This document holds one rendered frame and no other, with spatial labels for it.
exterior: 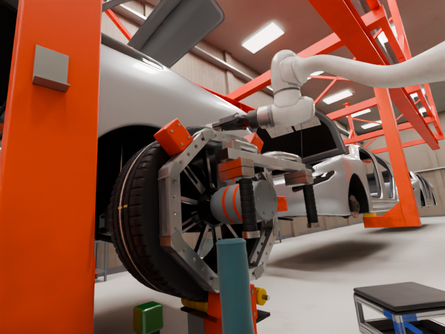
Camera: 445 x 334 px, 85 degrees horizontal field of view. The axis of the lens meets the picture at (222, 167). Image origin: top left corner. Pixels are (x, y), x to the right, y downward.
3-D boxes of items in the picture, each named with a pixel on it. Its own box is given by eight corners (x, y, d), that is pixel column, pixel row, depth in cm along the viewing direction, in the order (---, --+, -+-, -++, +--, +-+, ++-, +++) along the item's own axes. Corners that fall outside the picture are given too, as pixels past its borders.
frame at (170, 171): (271, 268, 106) (257, 148, 117) (285, 269, 101) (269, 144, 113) (159, 305, 68) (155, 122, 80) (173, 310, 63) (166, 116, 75)
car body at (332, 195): (339, 215, 746) (330, 164, 780) (414, 209, 617) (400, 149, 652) (224, 227, 403) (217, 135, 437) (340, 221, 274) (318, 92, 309)
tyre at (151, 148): (157, 112, 112) (65, 254, 76) (187, 90, 95) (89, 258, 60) (245, 188, 144) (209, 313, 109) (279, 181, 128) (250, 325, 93)
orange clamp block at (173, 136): (181, 145, 87) (165, 124, 84) (195, 139, 81) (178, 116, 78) (169, 157, 82) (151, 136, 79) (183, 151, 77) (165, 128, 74)
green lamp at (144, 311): (153, 323, 45) (152, 299, 46) (164, 329, 42) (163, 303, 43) (132, 331, 42) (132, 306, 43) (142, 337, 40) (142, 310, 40)
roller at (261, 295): (218, 292, 110) (218, 278, 111) (274, 304, 90) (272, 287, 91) (209, 295, 106) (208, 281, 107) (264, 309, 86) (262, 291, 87)
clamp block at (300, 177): (292, 187, 94) (290, 173, 95) (314, 183, 88) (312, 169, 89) (285, 186, 91) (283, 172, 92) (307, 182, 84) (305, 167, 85)
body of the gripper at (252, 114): (257, 122, 94) (234, 126, 98) (261, 130, 102) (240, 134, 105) (255, 105, 96) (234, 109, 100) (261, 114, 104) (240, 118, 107)
